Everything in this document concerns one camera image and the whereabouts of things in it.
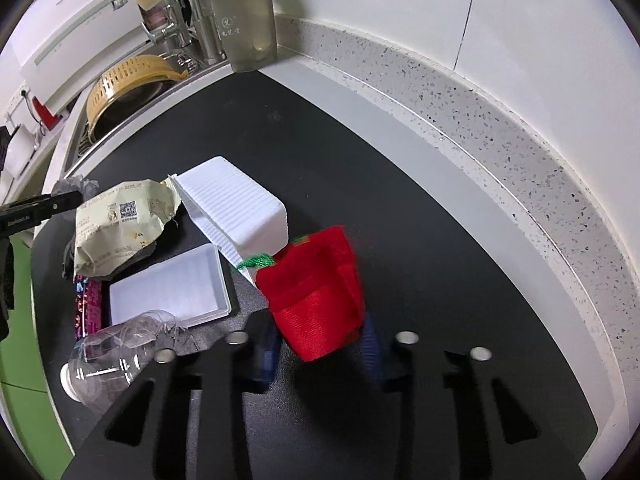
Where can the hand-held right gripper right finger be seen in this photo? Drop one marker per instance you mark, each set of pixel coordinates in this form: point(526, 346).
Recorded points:
point(375, 360)

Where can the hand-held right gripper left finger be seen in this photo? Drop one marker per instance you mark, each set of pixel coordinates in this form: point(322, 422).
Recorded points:
point(265, 360)

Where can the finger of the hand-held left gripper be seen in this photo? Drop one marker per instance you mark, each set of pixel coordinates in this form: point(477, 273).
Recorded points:
point(45, 207)

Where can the grey plastic bag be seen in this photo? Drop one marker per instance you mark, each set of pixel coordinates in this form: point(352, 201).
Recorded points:
point(87, 185)

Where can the red cloth pouch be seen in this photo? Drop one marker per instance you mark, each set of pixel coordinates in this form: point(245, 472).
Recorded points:
point(320, 295)

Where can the white plastic container lid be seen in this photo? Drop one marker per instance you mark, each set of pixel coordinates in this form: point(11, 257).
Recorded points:
point(167, 290)

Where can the beige snack bag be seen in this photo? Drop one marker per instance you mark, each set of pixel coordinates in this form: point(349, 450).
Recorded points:
point(120, 225)

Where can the pink snack wrapper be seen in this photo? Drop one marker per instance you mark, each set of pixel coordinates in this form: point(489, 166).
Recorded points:
point(87, 310)

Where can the red box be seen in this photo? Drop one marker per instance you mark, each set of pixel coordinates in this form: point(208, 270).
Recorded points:
point(47, 110)

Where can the clear plastic bottle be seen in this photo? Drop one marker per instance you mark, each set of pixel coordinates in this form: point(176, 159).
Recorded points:
point(115, 355)

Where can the yellow colander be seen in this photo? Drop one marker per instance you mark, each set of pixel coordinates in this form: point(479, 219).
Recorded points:
point(125, 85)

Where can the steel sink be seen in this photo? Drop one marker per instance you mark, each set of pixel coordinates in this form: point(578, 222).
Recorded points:
point(150, 95)

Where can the white ribbed plastic container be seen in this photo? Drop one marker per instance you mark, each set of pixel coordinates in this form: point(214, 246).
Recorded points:
point(240, 205)

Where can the white appliance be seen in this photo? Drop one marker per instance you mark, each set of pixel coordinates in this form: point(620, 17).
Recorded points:
point(75, 35)

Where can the chrome faucet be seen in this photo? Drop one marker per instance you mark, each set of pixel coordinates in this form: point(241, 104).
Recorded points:
point(200, 25)

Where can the grey shaker bottle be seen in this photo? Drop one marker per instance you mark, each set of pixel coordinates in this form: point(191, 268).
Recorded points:
point(245, 20)

